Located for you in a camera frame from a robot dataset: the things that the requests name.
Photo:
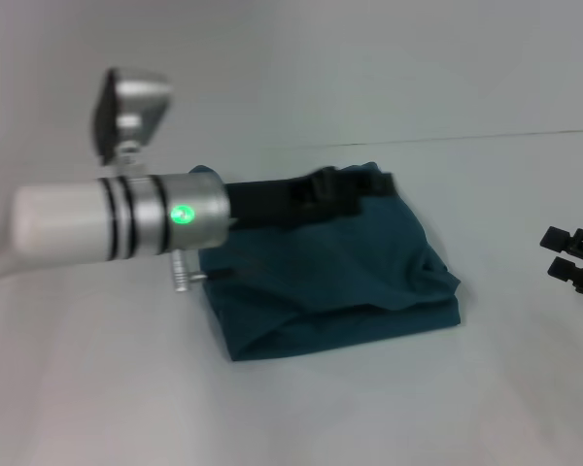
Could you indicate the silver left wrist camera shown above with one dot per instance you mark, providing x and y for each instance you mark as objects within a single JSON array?
[{"x": 131, "y": 111}]

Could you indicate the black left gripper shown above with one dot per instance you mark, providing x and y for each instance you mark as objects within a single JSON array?
[{"x": 291, "y": 199}]

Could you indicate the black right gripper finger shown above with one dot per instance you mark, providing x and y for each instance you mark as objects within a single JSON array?
[
  {"x": 573, "y": 274},
  {"x": 571, "y": 240}
]

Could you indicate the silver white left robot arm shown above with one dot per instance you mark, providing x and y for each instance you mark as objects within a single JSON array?
[{"x": 102, "y": 218}]

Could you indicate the teal blue t-shirt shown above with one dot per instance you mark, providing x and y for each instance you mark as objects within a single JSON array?
[{"x": 330, "y": 281}]

